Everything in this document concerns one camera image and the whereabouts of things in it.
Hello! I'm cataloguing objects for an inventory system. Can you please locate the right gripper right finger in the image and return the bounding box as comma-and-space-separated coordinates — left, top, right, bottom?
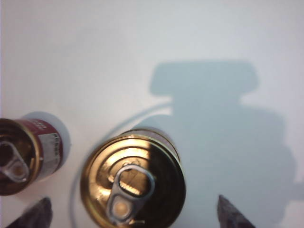
218, 194, 257, 228

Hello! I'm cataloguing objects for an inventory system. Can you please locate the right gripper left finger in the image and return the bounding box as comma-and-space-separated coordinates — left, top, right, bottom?
4, 196, 54, 228

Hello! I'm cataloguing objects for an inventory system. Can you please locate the dark red tin can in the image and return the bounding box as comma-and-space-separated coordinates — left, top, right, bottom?
79, 127, 187, 228
0, 111, 72, 197

